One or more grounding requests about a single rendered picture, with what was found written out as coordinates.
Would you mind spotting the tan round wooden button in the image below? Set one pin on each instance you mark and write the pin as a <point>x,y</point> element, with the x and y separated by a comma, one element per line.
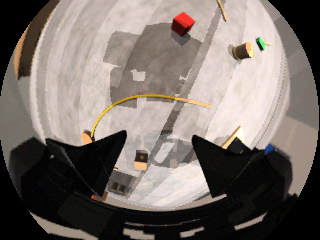
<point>86,137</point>

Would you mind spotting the tan wooden cylinder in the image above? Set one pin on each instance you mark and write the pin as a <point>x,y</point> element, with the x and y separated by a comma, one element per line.
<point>243,51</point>

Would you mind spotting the red cube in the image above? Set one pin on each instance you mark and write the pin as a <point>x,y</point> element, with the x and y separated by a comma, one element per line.
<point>182,24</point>

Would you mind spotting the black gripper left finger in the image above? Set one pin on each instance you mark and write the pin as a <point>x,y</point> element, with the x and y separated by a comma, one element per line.
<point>93,162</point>

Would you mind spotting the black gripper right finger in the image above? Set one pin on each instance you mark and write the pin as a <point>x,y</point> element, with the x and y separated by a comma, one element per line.
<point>220,166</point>

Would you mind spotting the small green block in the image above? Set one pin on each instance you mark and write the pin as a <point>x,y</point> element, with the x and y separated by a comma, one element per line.
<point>260,44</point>

